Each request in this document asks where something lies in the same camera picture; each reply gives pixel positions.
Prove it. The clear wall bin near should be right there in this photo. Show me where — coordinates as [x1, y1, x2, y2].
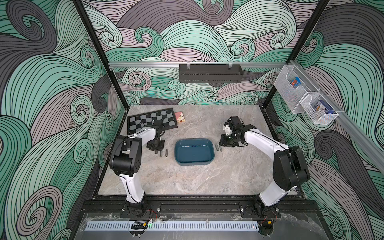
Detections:
[300, 92, 339, 125]

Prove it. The aluminium rail back wall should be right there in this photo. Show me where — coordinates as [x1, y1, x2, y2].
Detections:
[109, 62, 285, 69]

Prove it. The black wall-mounted tray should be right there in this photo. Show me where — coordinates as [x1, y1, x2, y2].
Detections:
[179, 64, 244, 85]

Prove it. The white slotted cable duct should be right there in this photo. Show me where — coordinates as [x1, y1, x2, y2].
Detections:
[85, 220, 259, 232]

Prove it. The aluminium rail right wall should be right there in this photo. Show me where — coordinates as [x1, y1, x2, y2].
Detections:
[290, 60, 384, 174]

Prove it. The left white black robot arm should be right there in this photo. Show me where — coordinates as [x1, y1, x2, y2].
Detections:
[110, 120, 165, 204]

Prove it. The aluminium rail wall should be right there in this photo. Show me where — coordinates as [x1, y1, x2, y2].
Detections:
[109, 62, 285, 69]
[290, 60, 384, 174]

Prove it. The black base frame rail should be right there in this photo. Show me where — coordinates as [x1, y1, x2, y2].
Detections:
[81, 195, 319, 214]

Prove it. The clear wall bin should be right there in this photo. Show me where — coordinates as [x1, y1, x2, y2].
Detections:
[274, 65, 310, 114]
[300, 92, 339, 125]

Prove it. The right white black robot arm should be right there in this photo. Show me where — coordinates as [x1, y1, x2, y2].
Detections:
[219, 116, 310, 207]

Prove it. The black grey chessboard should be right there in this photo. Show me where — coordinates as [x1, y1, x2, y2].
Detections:
[127, 108, 178, 135]

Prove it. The teal plastic storage box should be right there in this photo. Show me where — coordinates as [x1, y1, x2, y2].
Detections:
[175, 138, 215, 166]

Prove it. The clear wall bin far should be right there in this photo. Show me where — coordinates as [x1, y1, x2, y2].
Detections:
[274, 65, 310, 114]

